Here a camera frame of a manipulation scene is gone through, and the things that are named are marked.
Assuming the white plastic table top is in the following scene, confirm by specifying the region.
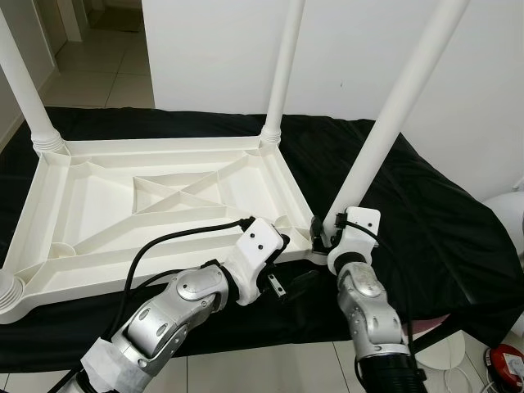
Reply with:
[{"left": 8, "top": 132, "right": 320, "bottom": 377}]
[{"left": 0, "top": 135, "right": 332, "bottom": 322}]

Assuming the black table cloth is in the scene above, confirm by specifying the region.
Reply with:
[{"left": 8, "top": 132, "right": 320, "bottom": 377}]
[{"left": 0, "top": 105, "right": 524, "bottom": 357}]

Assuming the pink stool seat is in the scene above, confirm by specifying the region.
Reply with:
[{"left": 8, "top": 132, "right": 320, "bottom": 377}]
[{"left": 409, "top": 315, "right": 451, "bottom": 332}]

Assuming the white round stand base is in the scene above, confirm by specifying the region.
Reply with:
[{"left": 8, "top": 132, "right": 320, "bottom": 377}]
[{"left": 418, "top": 327, "right": 488, "bottom": 369}]

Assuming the red round floor object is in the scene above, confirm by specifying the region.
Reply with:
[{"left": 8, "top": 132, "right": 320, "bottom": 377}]
[{"left": 485, "top": 344, "right": 524, "bottom": 386}]

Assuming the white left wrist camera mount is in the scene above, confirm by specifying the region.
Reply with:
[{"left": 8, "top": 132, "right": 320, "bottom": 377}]
[{"left": 223, "top": 217, "right": 289, "bottom": 305}]

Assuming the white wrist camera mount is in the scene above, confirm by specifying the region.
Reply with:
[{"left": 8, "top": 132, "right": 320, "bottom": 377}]
[
  {"left": 327, "top": 207, "right": 382, "bottom": 275},
  {"left": 223, "top": 217, "right": 289, "bottom": 305}
]

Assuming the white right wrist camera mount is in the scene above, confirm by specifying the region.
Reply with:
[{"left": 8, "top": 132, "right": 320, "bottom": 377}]
[{"left": 327, "top": 207, "right": 382, "bottom": 275}]

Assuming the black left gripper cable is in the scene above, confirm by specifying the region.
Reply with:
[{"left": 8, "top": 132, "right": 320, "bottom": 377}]
[{"left": 123, "top": 266, "right": 197, "bottom": 328}]

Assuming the white floor cable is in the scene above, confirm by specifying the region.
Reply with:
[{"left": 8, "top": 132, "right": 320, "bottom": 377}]
[{"left": 442, "top": 364, "right": 492, "bottom": 393}]

